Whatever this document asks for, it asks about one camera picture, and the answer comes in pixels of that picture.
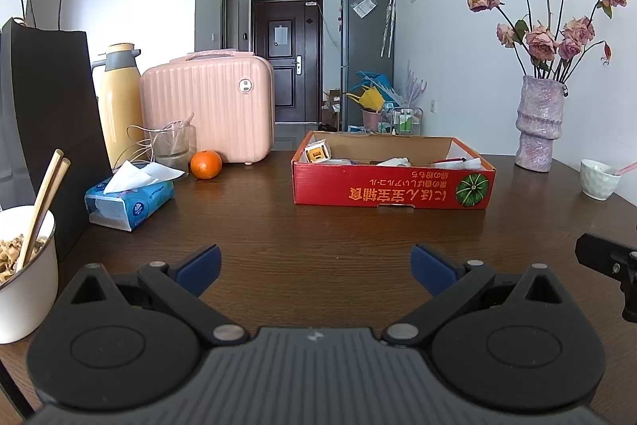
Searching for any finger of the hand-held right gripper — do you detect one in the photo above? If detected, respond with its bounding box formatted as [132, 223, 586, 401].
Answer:
[574, 233, 637, 277]
[619, 276, 637, 322]

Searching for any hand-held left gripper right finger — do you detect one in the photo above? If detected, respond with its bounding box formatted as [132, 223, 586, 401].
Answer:
[383, 244, 564, 347]

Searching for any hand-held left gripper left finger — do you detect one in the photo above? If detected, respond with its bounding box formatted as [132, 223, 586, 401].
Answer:
[72, 244, 250, 347]

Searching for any red cardboard box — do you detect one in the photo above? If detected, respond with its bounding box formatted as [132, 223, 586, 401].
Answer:
[291, 130, 497, 210]

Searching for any white ribbed cup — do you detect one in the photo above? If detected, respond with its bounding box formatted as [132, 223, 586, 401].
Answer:
[580, 159, 623, 202]

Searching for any blue tissue pack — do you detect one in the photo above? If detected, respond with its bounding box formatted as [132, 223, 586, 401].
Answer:
[84, 160, 176, 233]

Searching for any orange fruit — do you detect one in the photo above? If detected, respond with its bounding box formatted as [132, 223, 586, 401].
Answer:
[190, 149, 223, 180]

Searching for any clear glass cup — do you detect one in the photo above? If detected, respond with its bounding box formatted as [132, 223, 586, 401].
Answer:
[127, 111, 196, 179]

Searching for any purple ceramic vase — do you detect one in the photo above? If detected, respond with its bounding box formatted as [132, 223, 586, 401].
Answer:
[514, 75, 568, 173]

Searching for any metal storage trolley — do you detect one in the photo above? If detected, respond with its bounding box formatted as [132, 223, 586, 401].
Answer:
[391, 106, 424, 136]

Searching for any pink suitcase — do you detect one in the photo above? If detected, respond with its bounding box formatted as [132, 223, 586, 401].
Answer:
[139, 49, 276, 165]

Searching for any pink bucket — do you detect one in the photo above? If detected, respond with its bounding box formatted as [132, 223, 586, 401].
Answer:
[361, 108, 383, 133]

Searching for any wooden chopstick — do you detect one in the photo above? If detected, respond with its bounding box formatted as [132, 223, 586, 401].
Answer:
[15, 149, 64, 271]
[22, 159, 71, 266]

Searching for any white enamel bowl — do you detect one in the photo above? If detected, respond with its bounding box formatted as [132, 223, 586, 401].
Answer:
[0, 205, 59, 345]

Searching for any yellow thermos jug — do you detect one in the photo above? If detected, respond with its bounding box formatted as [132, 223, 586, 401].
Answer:
[91, 43, 146, 169]

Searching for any brown food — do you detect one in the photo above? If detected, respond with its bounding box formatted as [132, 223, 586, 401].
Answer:
[0, 233, 25, 286]

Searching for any dark brown entrance door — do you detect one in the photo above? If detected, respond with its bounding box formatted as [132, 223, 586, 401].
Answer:
[250, 0, 324, 124]

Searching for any dried pink rose bouquet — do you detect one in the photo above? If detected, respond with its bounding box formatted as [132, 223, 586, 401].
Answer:
[463, 0, 630, 83]

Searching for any black paper bag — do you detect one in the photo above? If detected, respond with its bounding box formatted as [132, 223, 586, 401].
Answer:
[0, 0, 113, 262]

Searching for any grey refrigerator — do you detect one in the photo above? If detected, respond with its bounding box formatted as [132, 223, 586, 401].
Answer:
[341, 0, 395, 132]

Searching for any white umbrella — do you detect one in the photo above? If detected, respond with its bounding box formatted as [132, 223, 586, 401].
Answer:
[381, 0, 396, 58]

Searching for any grey interior door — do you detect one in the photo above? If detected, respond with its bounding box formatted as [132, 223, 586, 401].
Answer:
[220, 0, 240, 52]

